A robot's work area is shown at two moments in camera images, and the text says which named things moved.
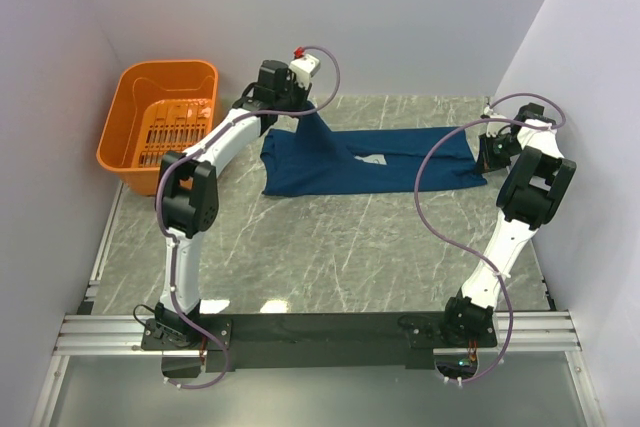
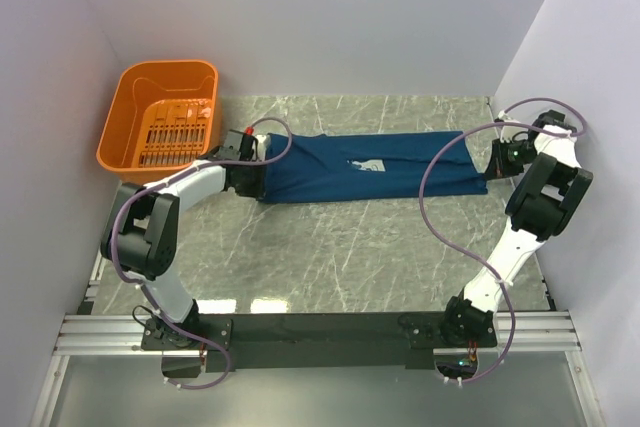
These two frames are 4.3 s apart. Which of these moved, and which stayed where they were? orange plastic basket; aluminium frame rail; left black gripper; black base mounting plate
Moved: left black gripper
Stayed: black base mounting plate; aluminium frame rail; orange plastic basket
